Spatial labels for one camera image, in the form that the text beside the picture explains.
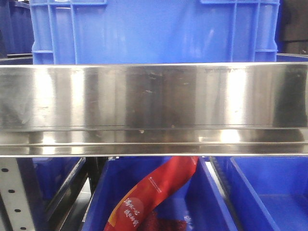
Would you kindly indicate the blue bin centre below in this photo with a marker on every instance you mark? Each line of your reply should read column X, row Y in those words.
column 198, row 202

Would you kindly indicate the blue bin below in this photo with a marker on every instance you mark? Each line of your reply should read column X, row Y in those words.
column 198, row 202
column 267, row 193

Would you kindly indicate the large blue bin behind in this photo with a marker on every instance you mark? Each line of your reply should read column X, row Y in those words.
column 153, row 31

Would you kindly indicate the blue bin right below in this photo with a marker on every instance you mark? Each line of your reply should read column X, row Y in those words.
column 267, row 193

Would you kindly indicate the red printed bag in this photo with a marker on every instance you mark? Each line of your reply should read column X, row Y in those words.
column 151, row 191

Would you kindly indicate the stainless steel rail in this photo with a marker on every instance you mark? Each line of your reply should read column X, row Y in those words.
column 214, row 109

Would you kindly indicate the perforated grey metal post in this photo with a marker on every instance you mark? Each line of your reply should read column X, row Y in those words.
column 14, row 196

